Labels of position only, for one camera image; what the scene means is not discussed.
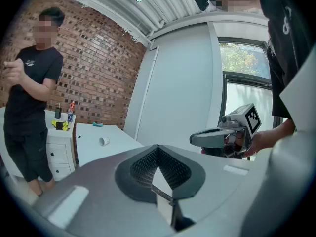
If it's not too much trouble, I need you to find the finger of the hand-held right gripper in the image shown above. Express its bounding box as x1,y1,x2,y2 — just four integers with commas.
189,128,235,148
200,146,225,157

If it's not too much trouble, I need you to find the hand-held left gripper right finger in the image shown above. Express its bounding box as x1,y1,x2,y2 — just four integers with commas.
158,144,270,237

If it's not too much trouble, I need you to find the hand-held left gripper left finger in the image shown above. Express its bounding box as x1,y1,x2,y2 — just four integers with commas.
32,144,175,237

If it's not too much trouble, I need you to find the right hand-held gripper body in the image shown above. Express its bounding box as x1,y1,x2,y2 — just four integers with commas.
218,103,262,159

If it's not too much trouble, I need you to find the person's right forearm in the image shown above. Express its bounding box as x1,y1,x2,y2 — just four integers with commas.
270,118,296,148

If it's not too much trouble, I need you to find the person's right hand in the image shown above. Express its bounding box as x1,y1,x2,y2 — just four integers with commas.
243,129,275,158

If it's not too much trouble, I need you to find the window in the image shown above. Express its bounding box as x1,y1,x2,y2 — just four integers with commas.
217,37,284,133

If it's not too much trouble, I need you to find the white table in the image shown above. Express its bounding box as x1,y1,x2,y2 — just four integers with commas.
75,123,145,168

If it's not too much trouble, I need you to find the white drawer cabinet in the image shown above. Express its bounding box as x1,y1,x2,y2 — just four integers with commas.
0,107,77,182

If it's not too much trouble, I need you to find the yellow cloth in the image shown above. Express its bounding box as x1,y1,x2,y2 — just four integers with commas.
51,119,71,132

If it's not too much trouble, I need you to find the person's black t-shirt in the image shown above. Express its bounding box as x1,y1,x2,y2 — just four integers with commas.
258,0,316,120

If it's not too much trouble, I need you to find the white wall pipe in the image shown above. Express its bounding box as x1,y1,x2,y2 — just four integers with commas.
134,45,160,140

